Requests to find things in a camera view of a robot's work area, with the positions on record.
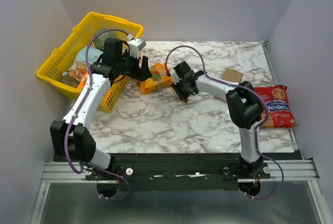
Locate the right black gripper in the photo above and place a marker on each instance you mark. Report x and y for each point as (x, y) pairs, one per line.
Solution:
(183, 86)

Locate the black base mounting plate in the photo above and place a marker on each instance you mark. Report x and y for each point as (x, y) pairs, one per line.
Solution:
(186, 172)

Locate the aluminium rail frame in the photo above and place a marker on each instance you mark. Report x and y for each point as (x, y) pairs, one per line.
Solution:
(294, 170)

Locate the orange cheese snack pack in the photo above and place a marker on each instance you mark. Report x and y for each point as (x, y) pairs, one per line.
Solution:
(83, 82)

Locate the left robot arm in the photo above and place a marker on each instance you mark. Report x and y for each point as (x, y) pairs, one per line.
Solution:
(71, 137)

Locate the yellow plastic basket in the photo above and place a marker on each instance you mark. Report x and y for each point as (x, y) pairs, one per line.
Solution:
(83, 35)

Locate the brown cardboard express box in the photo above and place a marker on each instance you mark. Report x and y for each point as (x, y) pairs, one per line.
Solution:
(230, 75)

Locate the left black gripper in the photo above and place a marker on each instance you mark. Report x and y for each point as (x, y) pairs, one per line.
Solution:
(140, 74)

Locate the green round melon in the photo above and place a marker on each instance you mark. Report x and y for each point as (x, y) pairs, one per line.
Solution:
(101, 35)

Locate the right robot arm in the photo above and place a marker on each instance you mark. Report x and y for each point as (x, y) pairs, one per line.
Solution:
(244, 105)

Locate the red candy bag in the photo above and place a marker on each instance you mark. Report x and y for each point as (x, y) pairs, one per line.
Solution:
(279, 113)

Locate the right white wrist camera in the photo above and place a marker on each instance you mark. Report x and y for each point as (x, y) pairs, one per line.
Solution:
(175, 77)

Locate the light blue snack bag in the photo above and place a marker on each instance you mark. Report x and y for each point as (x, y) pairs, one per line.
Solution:
(78, 69)

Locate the orange mango candy bag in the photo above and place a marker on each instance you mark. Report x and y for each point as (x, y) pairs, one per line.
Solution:
(159, 79)

